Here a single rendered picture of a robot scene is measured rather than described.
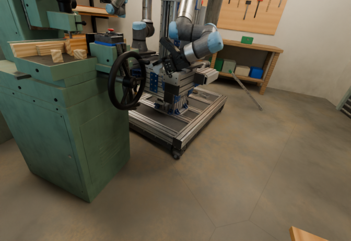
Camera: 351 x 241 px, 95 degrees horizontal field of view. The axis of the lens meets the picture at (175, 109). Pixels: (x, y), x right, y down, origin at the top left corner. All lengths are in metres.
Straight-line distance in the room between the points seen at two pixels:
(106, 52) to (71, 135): 0.43
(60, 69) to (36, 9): 0.35
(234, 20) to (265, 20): 0.57
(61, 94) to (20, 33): 0.41
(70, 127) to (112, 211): 0.63
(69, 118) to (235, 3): 3.62
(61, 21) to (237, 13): 3.39
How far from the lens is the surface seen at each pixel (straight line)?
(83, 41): 0.96
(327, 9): 4.24
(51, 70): 0.77
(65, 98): 0.83
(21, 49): 0.92
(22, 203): 1.50
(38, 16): 1.05
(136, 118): 1.61
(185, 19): 0.82
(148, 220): 1.22
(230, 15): 3.94
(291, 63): 4.19
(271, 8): 3.99
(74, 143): 0.96
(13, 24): 1.14
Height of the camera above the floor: 1.10
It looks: 29 degrees down
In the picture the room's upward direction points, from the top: 7 degrees clockwise
